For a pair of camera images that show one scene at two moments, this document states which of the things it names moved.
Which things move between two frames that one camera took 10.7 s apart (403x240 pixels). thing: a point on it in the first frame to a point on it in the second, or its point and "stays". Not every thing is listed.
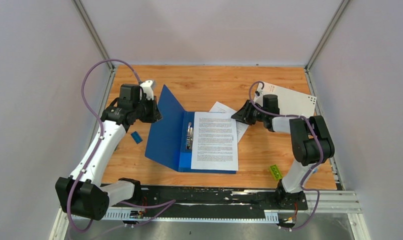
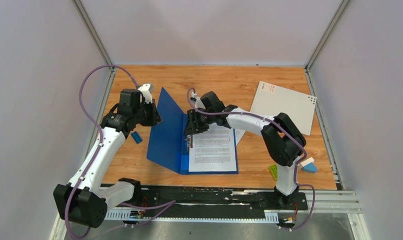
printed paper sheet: [214, 143] stays
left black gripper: [156, 115] stays
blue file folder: [170, 143] stays
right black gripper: [243, 114] to [193, 126]
